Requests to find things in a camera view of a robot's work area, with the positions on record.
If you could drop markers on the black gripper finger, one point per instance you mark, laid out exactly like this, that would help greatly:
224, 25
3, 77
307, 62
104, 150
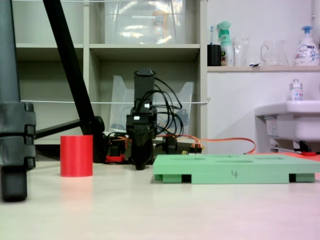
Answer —
147, 150
136, 150

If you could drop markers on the red cylinder block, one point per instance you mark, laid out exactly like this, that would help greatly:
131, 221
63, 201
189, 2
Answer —
76, 156

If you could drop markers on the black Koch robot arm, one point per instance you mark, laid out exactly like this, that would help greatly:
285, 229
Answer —
144, 86

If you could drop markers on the clear plastic file holder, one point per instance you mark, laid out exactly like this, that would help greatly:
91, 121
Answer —
120, 105

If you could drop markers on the beige shelf unit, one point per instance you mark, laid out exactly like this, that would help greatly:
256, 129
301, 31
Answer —
145, 48

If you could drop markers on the green shape sorter board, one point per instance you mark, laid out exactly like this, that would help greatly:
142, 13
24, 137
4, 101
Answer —
225, 170

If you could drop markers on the black tripod brace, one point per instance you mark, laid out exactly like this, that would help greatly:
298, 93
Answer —
57, 128

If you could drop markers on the black cup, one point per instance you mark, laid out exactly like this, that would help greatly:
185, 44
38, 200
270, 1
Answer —
214, 55

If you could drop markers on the clear plastic storage box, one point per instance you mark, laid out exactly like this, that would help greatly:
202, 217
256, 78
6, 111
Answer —
130, 22

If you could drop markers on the dark tripod leg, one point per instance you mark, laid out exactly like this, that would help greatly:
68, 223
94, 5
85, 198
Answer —
65, 50

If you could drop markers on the green spray bottle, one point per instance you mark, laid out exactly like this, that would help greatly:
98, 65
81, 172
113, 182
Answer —
226, 50

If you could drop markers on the blue white toothbrush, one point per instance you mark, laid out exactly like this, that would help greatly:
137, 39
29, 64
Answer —
211, 35

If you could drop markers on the clear plastic measuring cup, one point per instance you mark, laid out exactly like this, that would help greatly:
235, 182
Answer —
241, 52

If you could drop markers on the grey tripod leg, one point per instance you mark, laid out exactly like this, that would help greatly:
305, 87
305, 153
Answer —
10, 75

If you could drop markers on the glass pitcher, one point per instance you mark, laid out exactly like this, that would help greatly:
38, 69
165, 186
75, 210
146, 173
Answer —
275, 55

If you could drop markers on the white sink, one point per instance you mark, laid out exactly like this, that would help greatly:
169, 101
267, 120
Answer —
300, 120

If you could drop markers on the clear sanitizer pump bottle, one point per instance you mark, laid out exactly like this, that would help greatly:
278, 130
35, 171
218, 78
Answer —
296, 92

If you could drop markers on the white foam soap bottle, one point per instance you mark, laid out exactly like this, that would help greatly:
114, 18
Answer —
306, 52

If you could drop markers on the wooden wall ledge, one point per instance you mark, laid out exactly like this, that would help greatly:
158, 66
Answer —
262, 69

